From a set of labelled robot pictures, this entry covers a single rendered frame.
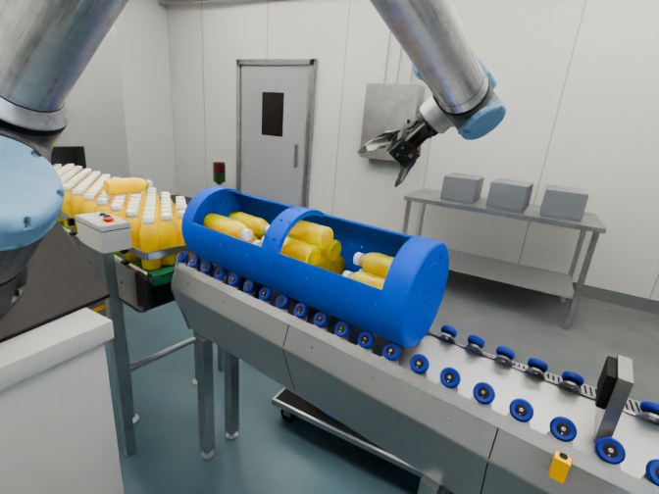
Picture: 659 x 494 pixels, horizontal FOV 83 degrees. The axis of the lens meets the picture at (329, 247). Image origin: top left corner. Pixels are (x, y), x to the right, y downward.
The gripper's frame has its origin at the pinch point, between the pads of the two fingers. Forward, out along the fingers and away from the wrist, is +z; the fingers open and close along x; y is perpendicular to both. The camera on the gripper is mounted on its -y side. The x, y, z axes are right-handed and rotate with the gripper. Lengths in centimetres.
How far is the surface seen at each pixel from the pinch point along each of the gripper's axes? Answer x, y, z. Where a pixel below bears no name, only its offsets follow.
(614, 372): 50, 47, -22
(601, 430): 56, 53, -14
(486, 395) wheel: 40, 50, 0
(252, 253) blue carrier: -12.1, 19.7, 37.6
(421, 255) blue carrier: 14.9, 29.6, -4.4
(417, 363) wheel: 30, 44, 11
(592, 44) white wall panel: 128, -310, -91
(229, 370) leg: 18, 14, 111
